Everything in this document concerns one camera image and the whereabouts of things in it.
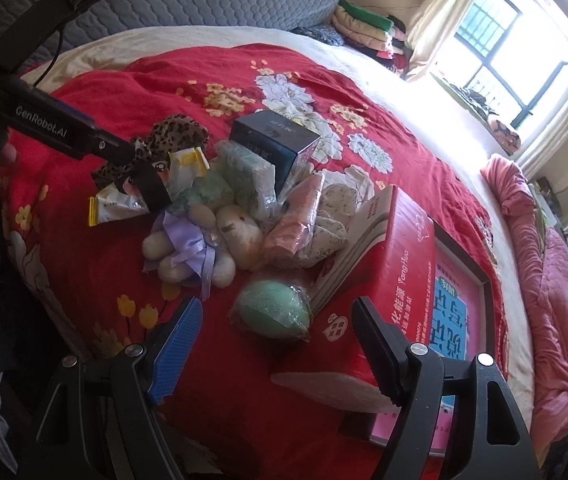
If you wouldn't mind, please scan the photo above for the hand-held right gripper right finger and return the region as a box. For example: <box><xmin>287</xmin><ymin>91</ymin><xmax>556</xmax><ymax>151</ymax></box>
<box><xmin>351</xmin><ymin>296</ymin><xmax>537</xmax><ymax>480</ymax></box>

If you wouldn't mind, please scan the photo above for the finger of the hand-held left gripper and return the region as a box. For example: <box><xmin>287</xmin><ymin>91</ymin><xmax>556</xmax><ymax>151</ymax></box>
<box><xmin>86</xmin><ymin>127</ymin><xmax>171</xmax><ymax>211</ymax></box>
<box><xmin>56</xmin><ymin>101</ymin><xmax>99</xmax><ymax>130</ymax></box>

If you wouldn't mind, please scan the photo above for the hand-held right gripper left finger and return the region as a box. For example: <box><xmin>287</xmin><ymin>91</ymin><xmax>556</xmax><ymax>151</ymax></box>
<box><xmin>14</xmin><ymin>295</ymin><xmax>205</xmax><ymax>480</ymax></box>

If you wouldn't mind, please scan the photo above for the leopard print scrunchie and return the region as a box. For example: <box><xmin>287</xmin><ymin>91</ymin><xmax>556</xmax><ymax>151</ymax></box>
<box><xmin>91</xmin><ymin>115</ymin><xmax>211</xmax><ymax>196</ymax></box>

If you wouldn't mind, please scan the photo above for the red cardboard box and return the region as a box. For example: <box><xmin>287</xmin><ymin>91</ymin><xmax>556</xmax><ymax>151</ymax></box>
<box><xmin>271</xmin><ymin>185</ymin><xmax>439</xmax><ymax>411</ymax></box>

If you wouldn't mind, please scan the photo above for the white plush bear purple ribbon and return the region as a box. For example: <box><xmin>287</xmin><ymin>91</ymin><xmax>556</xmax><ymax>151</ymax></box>
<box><xmin>141</xmin><ymin>202</ymin><xmax>265</xmax><ymax>301</ymax></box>

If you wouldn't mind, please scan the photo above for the green ball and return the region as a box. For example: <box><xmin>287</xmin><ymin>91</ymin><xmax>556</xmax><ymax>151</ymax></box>
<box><xmin>228</xmin><ymin>277</ymin><xmax>315</xmax><ymax>343</ymax></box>

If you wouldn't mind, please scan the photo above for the pink packaged towel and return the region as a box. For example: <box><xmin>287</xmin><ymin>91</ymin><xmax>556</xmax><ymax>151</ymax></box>
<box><xmin>263</xmin><ymin>172</ymin><xmax>325</xmax><ymax>268</ymax></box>

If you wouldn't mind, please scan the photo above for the red floral blanket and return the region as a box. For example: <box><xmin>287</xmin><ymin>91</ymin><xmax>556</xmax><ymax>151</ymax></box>
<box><xmin>1</xmin><ymin>45</ymin><xmax>509</xmax><ymax>480</ymax></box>

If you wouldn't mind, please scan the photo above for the small green tissue pack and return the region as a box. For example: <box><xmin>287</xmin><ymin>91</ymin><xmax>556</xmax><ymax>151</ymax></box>
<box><xmin>171</xmin><ymin>172</ymin><xmax>235</xmax><ymax>221</ymax></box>

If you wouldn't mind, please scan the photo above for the large green tissue pack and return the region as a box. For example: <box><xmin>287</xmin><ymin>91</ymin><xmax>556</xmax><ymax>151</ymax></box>
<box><xmin>214</xmin><ymin>141</ymin><xmax>279</xmax><ymax>221</ymax></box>

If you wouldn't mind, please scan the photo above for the white floral scrunchie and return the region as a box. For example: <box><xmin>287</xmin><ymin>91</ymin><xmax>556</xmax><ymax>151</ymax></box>
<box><xmin>294</xmin><ymin>182</ymin><xmax>377</xmax><ymax>268</ymax></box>

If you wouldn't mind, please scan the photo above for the dark blue box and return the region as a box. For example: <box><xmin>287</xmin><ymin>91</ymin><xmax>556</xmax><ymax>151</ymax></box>
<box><xmin>229</xmin><ymin>111</ymin><xmax>322</xmax><ymax>193</ymax></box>

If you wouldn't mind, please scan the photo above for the pink quilt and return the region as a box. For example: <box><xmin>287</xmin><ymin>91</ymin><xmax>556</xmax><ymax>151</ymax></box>
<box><xmin>481</xmin><ymin>155</ymin><xmax>568</xmax><ymax>456</ymax></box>

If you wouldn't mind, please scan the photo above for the dark knitted cloth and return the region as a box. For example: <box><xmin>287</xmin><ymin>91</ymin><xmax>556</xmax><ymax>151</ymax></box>
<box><xmin>291</xmin><ymin>24</ymin><xmax>347</xmax><ymax>47</ymax></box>

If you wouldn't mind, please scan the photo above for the patterned cloth on windowsill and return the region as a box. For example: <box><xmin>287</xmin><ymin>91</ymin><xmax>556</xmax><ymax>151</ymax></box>
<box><xmin>488</xmin><ymin>119</ymin><xmax>522</xmax><ymax>151</ymax></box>

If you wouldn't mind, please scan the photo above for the cream bed sheet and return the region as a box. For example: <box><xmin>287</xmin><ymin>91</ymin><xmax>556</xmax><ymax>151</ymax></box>
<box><xmin>19</xmin><ymin>25</ymin><xmax>539</xmax><ymax>441</ymax></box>

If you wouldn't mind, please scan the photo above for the stack of folded clothes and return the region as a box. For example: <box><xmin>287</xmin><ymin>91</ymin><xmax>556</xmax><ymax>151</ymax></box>
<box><xmin>331</xmin><ymin>0</ymin><xmax>415</xmax><ymax>68</ymax></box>

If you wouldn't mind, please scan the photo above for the cream curtain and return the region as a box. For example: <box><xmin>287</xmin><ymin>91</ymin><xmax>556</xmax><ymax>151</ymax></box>
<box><xmin>518</xmin><ymin>65</ymin><xmax>568</xmax><ymax>176</ymax></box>
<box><xmin>404</xmin><ymin>0</ymin><xmax>494</xmax><ymax>81</ymax></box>

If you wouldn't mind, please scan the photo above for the barred window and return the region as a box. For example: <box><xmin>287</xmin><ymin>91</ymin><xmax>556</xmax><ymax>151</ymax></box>
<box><xmin>436</xmin><ymin>0</ymin><xmax>568</xmax><ymax>136</ymax></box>

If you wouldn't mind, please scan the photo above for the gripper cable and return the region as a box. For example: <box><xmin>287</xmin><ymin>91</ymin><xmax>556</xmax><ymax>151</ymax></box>
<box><xmin>44</xmin><ymin>27</ymin><xmax>65</xmax><ymax>98</ymax></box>

